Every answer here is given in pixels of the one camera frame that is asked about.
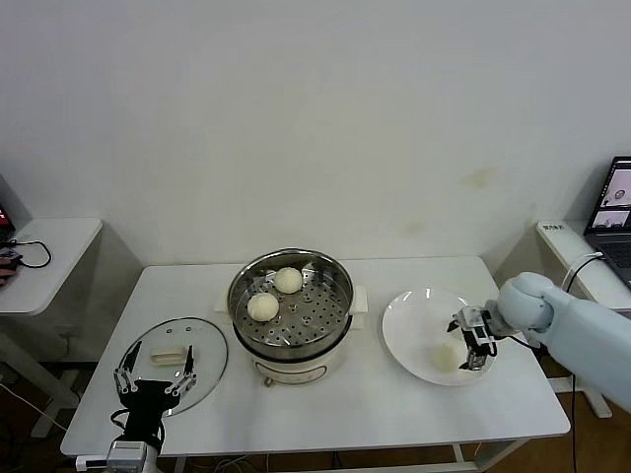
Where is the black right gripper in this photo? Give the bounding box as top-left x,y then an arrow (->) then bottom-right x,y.
446,314 -> 499,372

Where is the black power cable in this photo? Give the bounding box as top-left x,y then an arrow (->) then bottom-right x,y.
569,376 -> 579,473

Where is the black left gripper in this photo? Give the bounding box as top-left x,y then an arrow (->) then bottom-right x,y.
113,344 -> 198,447

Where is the person's hand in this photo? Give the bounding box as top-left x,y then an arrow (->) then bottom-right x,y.
0,263 -> 21,292

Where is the white rounded side desk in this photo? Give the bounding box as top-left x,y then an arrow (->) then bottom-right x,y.
0,216 -> 105,439

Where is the stainless steel steamer basket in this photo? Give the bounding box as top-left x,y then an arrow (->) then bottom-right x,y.
215,249 -> 370,349

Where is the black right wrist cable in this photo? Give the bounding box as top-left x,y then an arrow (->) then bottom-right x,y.
507,334 -> 549,353

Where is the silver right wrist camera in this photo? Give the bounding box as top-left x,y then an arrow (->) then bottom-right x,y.
456,305 -> 489,329

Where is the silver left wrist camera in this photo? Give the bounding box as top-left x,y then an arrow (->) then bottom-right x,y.
106,440 -> 149,467

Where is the grey laptop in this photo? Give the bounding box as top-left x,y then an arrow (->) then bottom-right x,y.
584,156 -> 631,287

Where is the white round plate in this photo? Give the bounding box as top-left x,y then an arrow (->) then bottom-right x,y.
382,288 -> 498,387

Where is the glass lid with white handle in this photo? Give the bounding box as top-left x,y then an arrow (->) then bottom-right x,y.
119,316 -> 230,418

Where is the white steamed baozi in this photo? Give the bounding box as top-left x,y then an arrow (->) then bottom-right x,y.
246,293 -> 280,322
429,343 -> 467,374
273,267 -> 304,296

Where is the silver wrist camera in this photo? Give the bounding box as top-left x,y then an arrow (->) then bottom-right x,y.
106,440 -> 149,467
456,305 -> 489,329

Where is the white electric cooker base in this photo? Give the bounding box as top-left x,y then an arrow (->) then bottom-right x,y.
215,290 -> 370,388

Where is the black desk cable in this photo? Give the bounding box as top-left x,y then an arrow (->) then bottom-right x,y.
9,238 -> 52,270

